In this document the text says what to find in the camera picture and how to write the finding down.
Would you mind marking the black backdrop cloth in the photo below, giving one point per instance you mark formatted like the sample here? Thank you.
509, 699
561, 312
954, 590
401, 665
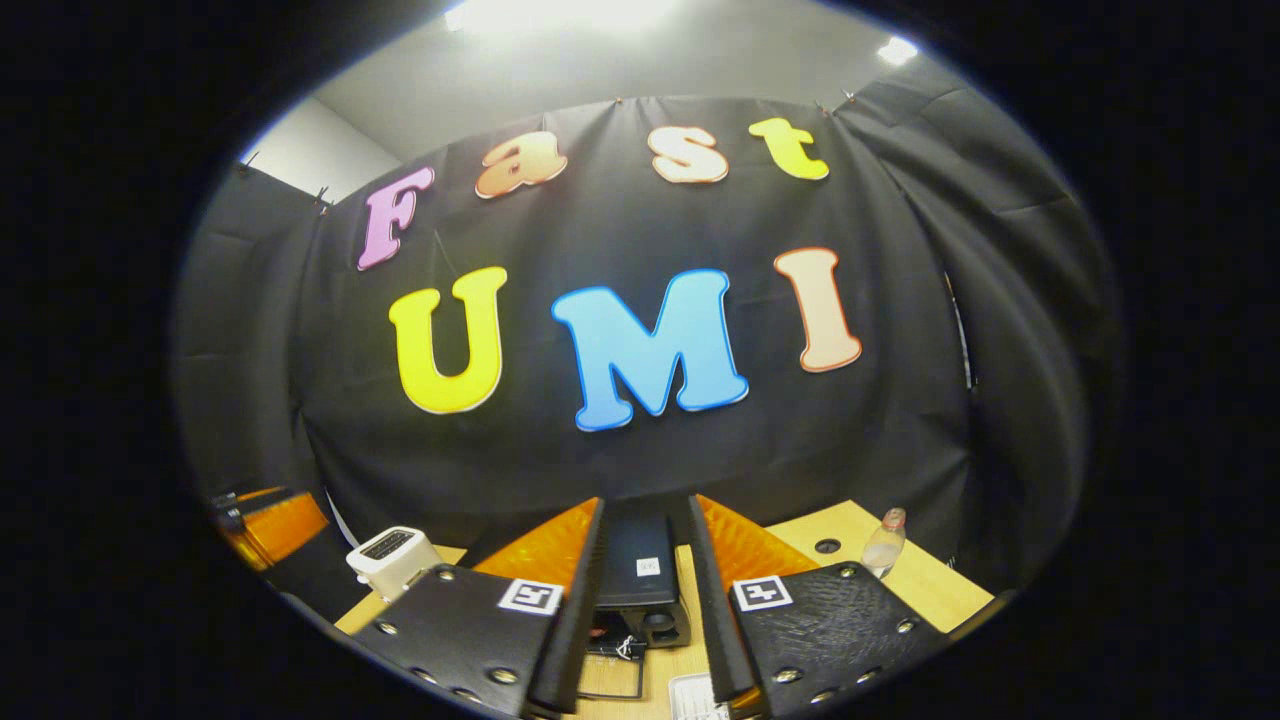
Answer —
540, 470

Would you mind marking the clear bottle with red label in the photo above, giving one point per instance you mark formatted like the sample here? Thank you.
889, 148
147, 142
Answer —
884, 545

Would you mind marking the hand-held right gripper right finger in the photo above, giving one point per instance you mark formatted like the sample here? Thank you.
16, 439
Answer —
712, 620

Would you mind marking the large ceiling light panel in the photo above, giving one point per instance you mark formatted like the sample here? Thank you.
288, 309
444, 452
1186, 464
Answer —
560, 12

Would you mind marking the white rectangular tray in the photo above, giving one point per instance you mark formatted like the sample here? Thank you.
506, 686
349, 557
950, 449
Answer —
693, 697

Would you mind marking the white toaster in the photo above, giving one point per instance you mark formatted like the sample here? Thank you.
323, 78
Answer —
390, 560

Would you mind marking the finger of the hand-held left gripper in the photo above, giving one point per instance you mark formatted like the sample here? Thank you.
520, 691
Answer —
280, 530
225, 497

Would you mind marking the small ceiling light panel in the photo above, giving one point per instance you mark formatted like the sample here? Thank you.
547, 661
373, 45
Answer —
897, 50

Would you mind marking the black electric oven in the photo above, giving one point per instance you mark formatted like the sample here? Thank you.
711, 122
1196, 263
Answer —
640, 560

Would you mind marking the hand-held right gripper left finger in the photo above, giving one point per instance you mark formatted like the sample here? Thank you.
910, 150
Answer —
580, 620

